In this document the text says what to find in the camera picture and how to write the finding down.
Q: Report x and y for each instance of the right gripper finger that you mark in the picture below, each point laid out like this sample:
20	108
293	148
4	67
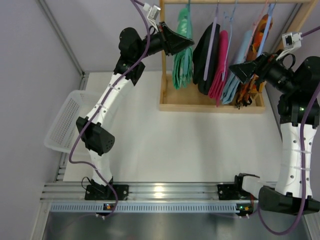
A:
248	67
244	77

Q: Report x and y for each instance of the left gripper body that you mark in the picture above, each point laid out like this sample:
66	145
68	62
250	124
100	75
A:
166	39

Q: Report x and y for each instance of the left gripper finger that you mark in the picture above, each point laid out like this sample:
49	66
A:
180	45
170	35

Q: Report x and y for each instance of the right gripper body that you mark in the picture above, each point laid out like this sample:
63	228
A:
259	68

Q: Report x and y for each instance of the green trousers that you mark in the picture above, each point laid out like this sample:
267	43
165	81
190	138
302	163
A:
182	72

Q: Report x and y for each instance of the teal hanger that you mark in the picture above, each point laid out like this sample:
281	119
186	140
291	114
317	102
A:
188	7

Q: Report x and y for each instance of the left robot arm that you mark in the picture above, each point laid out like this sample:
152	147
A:
94	127

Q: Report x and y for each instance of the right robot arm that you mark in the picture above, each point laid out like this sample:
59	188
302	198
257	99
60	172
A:
298	129

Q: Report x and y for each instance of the orange patterned trousers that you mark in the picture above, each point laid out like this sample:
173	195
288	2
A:
244	90

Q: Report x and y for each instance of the pink trousers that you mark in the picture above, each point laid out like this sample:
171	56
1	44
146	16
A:
218	83

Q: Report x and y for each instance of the black trousers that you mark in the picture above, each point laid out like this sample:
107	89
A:
200	58

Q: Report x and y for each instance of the lilac hanger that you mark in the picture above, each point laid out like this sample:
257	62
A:
211	42

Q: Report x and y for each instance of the wooden clothes rack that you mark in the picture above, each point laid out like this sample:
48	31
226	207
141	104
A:
189	99

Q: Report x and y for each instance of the white plastic basket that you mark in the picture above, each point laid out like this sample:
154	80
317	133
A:
63	131

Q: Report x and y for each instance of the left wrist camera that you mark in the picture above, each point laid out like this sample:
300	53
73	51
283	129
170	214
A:
152	13

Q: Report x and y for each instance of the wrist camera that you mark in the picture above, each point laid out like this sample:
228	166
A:
152	13
291	41

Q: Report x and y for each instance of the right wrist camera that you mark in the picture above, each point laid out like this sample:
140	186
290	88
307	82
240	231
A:
291	41

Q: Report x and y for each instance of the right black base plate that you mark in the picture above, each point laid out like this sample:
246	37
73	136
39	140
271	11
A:
233	191

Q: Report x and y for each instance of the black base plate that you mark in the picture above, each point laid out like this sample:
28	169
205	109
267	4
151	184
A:
96	192
233	191

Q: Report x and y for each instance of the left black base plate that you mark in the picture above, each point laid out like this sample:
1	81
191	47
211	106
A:
96	192

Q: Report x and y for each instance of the aluminium mounting rail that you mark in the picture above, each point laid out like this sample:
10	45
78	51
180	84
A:
63	191

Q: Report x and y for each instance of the grey slotted cable duct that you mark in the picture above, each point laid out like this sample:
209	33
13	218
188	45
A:
149	207

